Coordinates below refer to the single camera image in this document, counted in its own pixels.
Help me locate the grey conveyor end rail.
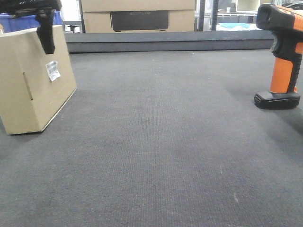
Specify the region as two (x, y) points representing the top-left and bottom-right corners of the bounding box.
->
(65, 30), (273, 53)

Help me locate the small cardboard package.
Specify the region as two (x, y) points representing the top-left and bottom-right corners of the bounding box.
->
(0, 25), (77, 135)

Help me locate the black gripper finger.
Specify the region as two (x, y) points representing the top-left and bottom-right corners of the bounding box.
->
(36, 8), (55, 54)

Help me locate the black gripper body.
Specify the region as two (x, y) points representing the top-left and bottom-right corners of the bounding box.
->
(0, 0), (62, 18)

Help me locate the blue plastic bin background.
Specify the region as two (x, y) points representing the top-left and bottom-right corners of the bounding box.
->
(0, 12), (51, 34)

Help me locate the large cardboard box black print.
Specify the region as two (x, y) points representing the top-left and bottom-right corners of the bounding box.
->
(81, 0), (196, 33)

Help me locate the white barcode label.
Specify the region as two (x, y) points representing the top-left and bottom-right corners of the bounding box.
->
(45, 61), (61, 82)

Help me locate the light blue tray background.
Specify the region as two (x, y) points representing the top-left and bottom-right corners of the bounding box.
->
(216, 22), (250, 31)

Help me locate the orange black barcode scanner gun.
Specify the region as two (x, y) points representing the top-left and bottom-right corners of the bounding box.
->
(254, 3), (303, 109)

